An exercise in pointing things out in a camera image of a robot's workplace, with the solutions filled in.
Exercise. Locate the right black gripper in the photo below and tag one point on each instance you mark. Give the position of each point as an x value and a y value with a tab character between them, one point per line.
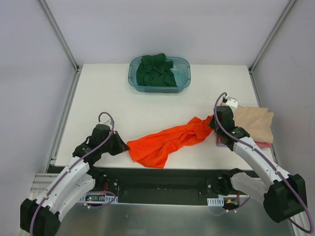
215	123

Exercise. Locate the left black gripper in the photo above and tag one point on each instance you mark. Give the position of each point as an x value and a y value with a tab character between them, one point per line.
116	143

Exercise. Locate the orange t shirt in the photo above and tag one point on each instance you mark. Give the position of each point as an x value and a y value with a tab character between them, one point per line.
152	151

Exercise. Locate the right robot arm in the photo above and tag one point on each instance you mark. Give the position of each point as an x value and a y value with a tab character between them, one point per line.
265	172

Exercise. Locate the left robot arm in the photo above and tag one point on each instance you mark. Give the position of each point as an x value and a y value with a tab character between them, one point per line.
43	215

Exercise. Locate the lavender folded t shirt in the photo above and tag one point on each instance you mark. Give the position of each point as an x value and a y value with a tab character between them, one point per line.
220	144

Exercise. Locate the beige folded t shirt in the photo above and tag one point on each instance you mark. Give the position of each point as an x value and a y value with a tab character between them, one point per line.
256	121

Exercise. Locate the teal plastic bin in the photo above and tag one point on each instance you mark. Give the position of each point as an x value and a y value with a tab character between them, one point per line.
181	70

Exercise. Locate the dark green t shirt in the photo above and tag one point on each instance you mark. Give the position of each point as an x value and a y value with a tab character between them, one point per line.
155	71

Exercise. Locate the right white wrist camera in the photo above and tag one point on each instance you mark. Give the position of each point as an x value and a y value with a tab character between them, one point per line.
231	102

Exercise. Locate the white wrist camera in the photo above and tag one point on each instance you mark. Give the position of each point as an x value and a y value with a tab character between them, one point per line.
231	102
109	122

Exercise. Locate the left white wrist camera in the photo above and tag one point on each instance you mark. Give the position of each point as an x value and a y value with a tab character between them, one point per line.
109	122

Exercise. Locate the left white cable duct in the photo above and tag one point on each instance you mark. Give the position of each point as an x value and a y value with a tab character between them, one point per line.
98	199

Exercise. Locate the white cable duct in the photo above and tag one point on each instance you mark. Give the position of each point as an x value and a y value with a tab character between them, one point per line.
98	199
215	202

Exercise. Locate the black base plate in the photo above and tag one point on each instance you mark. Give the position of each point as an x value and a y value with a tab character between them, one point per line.
181	187

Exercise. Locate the right white cable duct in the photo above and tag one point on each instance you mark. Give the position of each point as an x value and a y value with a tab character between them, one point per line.
215	202

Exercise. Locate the left aluminium frame post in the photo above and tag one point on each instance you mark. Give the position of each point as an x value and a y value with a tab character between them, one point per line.
58	33

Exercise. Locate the aluminium frame post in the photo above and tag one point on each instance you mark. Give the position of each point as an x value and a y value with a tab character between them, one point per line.
58	33
276	27

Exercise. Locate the right aluminium frame post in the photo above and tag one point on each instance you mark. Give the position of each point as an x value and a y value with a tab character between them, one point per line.
276	27

